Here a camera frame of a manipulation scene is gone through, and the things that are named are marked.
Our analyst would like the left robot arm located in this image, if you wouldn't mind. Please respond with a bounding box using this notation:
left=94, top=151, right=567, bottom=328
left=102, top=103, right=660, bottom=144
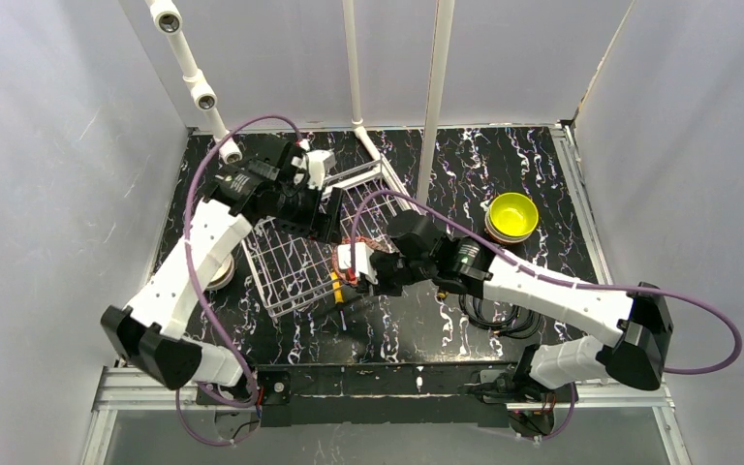
left=100, top=135, right=345, bottom=390

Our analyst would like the yellow green bowl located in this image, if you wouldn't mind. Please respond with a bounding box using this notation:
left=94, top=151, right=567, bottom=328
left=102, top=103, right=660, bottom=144
left=487, top=193, right=540, bottom=237

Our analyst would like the white vertical pole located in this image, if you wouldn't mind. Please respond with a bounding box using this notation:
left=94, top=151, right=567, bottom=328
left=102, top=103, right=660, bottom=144
left=417, top=0, right=456, bottom=203

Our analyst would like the coiled black cable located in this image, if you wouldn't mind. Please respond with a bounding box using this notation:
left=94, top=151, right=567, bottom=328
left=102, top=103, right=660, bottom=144
left=458, top=292, right=547, bottom=340

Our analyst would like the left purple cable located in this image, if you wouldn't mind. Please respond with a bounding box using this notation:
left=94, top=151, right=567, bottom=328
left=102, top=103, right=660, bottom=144
left=175, top=115, right=302, bottom=448

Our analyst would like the yellow handled screwdriver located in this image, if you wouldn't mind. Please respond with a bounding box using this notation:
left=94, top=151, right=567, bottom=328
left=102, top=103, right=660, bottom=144
left=330, top=272, right=347, bottom=331

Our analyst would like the purple cable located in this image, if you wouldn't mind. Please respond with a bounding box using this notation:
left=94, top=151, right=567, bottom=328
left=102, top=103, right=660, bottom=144
left=349, top=188, right=744, bottom=444
left=175, top=115, right=302, bottom=448

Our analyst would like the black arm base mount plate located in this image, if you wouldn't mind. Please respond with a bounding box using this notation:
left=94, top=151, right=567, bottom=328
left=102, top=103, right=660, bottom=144
left=196, top=362, right=578, bottom=429

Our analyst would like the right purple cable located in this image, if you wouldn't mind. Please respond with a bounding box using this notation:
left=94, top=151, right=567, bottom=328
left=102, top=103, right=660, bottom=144
left=349, top=188, right=744, bottom=444

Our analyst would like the red patterned blue bowl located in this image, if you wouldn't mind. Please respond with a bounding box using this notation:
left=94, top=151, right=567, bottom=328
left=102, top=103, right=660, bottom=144
left=331, top=236, right=399, bottom=285

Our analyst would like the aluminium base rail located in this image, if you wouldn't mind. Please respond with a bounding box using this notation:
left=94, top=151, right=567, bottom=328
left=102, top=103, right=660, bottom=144
left=81, top=368, right=690, bottom=464

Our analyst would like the white bowl brown rim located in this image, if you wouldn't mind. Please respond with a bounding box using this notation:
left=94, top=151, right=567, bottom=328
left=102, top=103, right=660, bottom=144
left=206, top=254, right=236, bottom=292

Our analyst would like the white wire dish rack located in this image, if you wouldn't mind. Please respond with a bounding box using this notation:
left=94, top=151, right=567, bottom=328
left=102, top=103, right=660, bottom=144
left=240, top=158, right=410, bottom=320

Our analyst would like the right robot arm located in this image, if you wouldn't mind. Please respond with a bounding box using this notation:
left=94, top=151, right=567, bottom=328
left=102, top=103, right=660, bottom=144
left=339, top=210, right=673, bottom=391

